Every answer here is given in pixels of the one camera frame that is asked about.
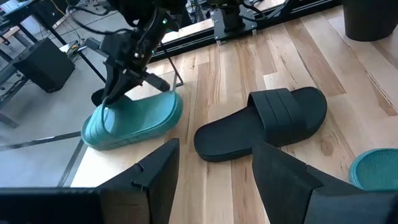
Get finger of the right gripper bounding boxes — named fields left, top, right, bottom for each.
left=101, top=59, right=142, bottom=106
left=141, top=72, right=172, bottom=93

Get black plant pot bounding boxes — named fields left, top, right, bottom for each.
left=341, top=0, right=398, bottom=42

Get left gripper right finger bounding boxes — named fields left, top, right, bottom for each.
left=251, top=141, right=363, bottom=224

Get green rubber slide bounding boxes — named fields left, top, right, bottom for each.
left=80, top=90, right=184, bottom=151
left=348, top=148, right=398, bottom=191

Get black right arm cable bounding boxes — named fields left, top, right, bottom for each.
left=65, top=4, right=137, bottom=37

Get black floor box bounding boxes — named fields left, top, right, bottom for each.
left=12, top=37, right=76, bottom=93

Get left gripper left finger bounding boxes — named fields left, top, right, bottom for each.
left=96, top=138, right=180, bottom=224

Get grey metal side stand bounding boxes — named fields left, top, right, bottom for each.
left=0, top=18, right=41, bottom=129

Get black rubber slide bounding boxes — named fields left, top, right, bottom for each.
left=193, top=86, right=328, bottom=162

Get black aluminium table frame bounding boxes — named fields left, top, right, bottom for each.
left=149, top=0, right=343, bottom=63

